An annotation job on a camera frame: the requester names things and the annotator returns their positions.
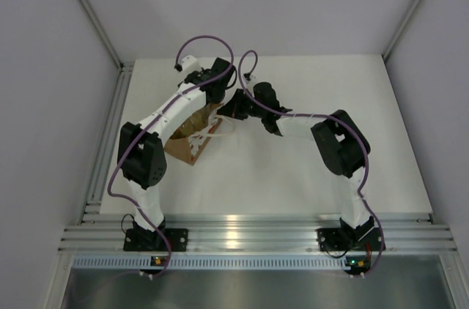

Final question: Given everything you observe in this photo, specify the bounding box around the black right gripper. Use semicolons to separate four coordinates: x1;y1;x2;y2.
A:
218;89;267;122

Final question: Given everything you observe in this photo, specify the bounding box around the jute watermelon canvas bag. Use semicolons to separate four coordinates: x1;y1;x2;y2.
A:
164;104;235;165

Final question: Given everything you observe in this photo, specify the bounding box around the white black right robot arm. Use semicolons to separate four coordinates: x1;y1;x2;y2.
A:
218;82;385;256

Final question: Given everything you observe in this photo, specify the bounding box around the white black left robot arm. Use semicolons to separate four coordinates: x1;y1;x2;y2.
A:
116;56;235;252

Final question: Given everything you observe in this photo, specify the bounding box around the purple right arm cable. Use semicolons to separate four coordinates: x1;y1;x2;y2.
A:
237;48;386;280

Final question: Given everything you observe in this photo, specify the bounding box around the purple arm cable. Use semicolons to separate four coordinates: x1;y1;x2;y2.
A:
106;34;235;280
237;48;386;280

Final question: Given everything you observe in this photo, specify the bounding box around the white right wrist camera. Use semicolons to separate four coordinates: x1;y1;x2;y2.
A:
243;73;258;93

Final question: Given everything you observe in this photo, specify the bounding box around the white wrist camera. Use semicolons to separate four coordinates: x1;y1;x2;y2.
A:
174;55;202;76
243;73;258;93

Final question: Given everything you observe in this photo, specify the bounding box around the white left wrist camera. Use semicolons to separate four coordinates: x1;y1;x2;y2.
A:
174;55;202;76

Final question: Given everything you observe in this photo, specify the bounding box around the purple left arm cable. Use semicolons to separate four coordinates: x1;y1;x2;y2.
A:
106;34;235;280

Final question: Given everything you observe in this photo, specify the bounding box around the left aluminium corner post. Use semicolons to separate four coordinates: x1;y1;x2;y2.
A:
54;0;124;68

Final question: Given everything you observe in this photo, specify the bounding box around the aluminium corner post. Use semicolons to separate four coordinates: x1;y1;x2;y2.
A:
54;0;124;68
381;0;425;64

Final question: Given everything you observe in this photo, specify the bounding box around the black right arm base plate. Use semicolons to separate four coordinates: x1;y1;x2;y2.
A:
317;228;383;253

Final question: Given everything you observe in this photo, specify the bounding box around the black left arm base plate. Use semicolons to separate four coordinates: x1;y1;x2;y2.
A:
123;228;188;252

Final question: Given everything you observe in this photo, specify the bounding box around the aluminium front rail frame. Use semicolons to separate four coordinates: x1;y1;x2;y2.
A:
59;214;457;255

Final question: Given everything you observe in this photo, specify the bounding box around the grey slotted cable duct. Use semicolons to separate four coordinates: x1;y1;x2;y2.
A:
72;254;366;270

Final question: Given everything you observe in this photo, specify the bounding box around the right aluminium corner post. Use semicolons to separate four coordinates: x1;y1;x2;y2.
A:
381;0;425;64

